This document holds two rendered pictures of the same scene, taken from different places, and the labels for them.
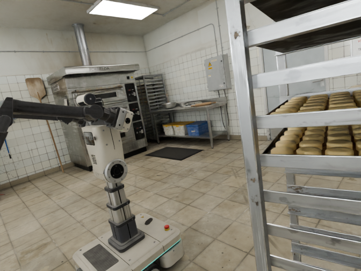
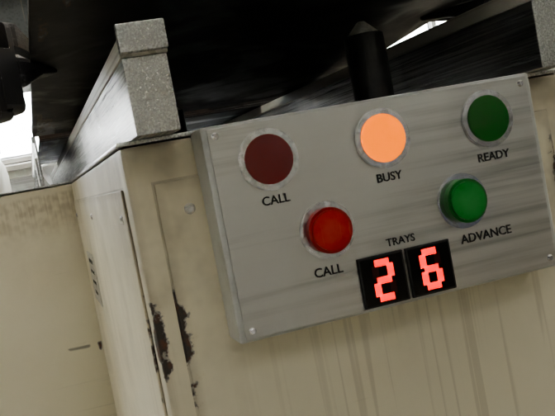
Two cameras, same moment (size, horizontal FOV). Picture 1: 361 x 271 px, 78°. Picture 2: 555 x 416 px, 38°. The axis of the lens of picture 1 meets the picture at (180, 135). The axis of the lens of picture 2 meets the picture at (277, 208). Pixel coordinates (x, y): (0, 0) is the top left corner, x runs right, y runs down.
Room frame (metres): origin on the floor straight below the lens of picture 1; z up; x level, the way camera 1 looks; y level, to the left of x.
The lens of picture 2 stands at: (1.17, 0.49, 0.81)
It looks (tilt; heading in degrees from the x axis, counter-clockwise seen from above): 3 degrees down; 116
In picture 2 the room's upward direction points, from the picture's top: 11 degrees counter-clockwise
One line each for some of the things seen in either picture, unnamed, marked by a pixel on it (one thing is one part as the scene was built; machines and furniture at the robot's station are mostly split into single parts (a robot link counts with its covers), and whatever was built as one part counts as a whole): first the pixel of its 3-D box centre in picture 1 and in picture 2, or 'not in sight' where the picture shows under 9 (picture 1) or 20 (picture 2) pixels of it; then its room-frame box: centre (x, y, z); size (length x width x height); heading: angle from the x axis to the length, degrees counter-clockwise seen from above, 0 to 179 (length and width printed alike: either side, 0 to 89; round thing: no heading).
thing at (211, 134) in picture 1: (187, 122); not in sight; (5.36, -0.23, 0.49); 1.90 x 0.72 x 0.98; 43
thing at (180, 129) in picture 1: (184, 128); not in sight; (5.47, -0.13, 0.36); 0.47 x 0.38 x 0.26; 133
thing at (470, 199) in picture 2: not in sight; (462, 200); (1.04, 1.05, 0.76); 0.03 x 0.02 x 0.03; 42
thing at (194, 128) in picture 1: (197, 128); not in sight; (5.14, -0.44, 0.36); 0.47 x 0.38 x 0.26; 135
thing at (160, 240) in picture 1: (126, 243); not in sight; (1.46, 0.52, 0.24); 0.68 x 0.53 x 0.41; 133
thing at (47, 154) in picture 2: not in sight; (149, 133); (0.34, 1.76, 0.91); 0.60 x 0.40 x 0.01; 132
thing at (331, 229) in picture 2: not in sight; (327, 229); (0.97, 0.98, 0.76); 0.03 x 0.02 x 0.03; 42
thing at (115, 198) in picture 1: (120, 211); not in sight; (1.46, 0.51, 0.49); 0.11 x 0.11 x 0.40; 43
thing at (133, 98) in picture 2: not in sight; (73, 165); (0.23, 1.66, 0.87); 2.01 x 0.03 x 0.07; 132
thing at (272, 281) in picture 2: not in sight; (383, 200); (1.00, 1.03, 0.77); 0.24 x 0.04 x 0.14; 42
